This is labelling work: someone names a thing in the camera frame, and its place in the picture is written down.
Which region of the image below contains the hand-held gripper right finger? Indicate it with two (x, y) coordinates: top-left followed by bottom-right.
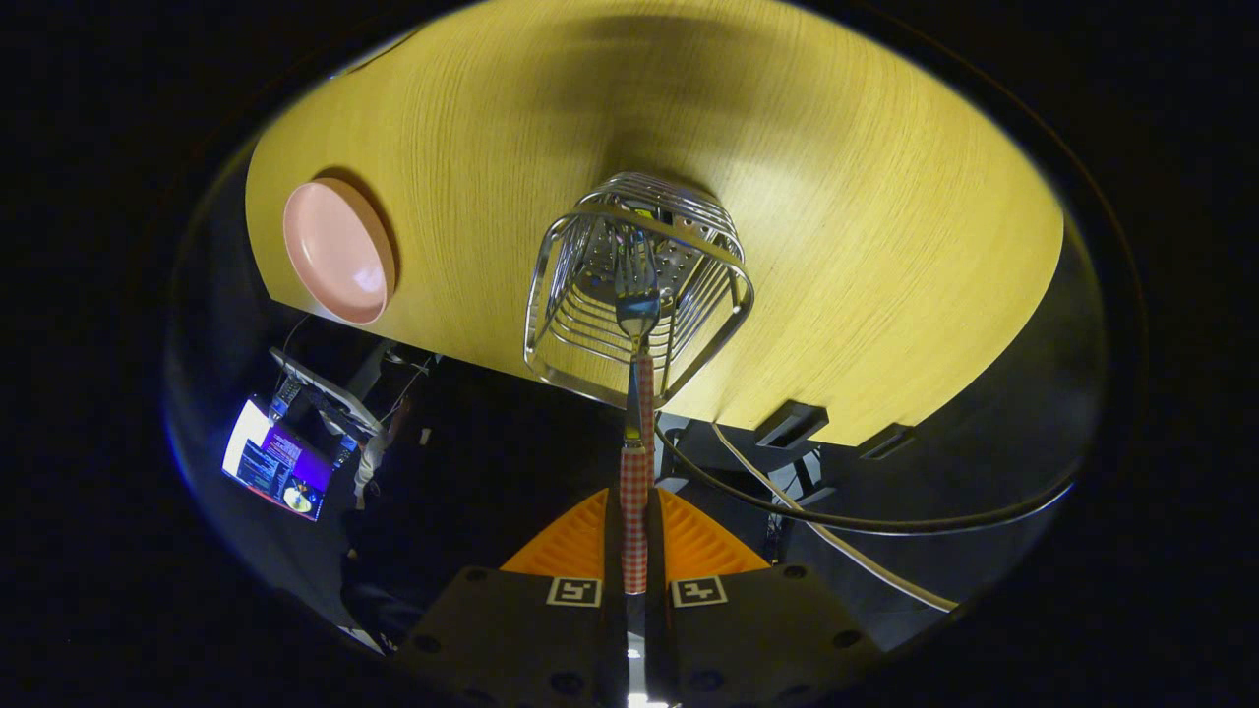
(646, 486), (886, 708)

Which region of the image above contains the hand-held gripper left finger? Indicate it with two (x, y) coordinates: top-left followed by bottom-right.
(393, 487), (628, 708)

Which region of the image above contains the open laptop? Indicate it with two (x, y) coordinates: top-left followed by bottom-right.
(221, 346), (385, 522)

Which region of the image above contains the pink plate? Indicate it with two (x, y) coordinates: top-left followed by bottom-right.
(282, 177), (397, 326)

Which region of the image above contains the black rectangular bracket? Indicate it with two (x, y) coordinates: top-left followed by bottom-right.
(754, 400), (830, 450)
(856, 423), (916, 461)

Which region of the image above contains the white cable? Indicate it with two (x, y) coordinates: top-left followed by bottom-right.
(710, 423), (960, 613)

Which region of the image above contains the black cable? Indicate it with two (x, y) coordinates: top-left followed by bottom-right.
(654, 423), (1078, 537)

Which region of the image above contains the metal wire cutlery holder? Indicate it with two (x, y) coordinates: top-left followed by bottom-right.
(523, 172), (756, 411)

